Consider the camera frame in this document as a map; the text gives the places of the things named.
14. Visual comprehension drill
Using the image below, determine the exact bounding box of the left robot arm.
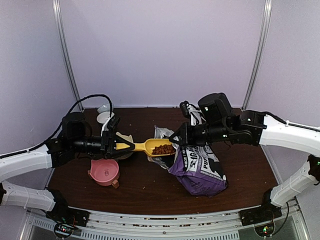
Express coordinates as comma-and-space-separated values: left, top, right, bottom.
0, 112, 135, 222

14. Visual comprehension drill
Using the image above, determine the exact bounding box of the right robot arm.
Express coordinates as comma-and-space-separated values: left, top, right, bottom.
169, 92, 320, 221

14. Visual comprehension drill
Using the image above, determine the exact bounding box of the aluminium frame post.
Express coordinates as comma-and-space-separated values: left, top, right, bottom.
241, 0, 272, 110
52, 0, 81, 101

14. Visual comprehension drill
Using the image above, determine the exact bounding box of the purple pet food bag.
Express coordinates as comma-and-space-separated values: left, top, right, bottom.
147, 124, 230, 197

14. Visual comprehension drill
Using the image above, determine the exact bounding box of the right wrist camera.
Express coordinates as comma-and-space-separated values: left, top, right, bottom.
179, 101, 205, 126

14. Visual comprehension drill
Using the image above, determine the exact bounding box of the right aluminium frame post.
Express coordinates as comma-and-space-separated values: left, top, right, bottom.
241, 0, 272, 110

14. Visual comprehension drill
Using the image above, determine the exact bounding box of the light grey-blue bowl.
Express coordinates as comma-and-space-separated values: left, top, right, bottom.
97, 104, 112, 114

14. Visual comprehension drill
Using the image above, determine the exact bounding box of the brown kibble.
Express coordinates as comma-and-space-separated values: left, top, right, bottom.
152, 144, 176, 155

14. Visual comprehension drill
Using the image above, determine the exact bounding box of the cream cat-ear pet bowl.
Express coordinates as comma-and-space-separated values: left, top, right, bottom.
114, 132, 135, 161

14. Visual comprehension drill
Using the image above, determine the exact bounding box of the pink cat-ear pet bowl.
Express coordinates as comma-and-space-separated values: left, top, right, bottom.
87, 158, 120, 189

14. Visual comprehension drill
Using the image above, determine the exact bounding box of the front aluminium rail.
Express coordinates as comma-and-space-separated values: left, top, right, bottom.
27, 209, 301, 240

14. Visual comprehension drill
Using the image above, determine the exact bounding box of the black braided left cable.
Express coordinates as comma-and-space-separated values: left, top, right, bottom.
0, 94, 115, 158

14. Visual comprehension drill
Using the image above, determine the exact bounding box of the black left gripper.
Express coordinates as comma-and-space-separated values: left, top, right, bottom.
70, 130, 135, 160

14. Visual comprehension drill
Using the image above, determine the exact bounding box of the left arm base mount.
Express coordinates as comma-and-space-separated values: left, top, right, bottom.
43, 208, 90, 240

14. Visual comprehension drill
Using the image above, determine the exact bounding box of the left aluminium frame post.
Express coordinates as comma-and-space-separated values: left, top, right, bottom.
52, 0, 81, 101

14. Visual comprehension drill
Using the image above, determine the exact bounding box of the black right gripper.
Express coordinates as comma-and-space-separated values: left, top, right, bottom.
169, 121, 231, 148

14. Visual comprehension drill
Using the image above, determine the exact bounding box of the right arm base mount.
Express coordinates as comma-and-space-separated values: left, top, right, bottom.
239, 206, 282, 238

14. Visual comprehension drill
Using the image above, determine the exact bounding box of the yellow plastic scoop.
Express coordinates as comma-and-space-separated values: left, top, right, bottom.
115, 138, 176, 157

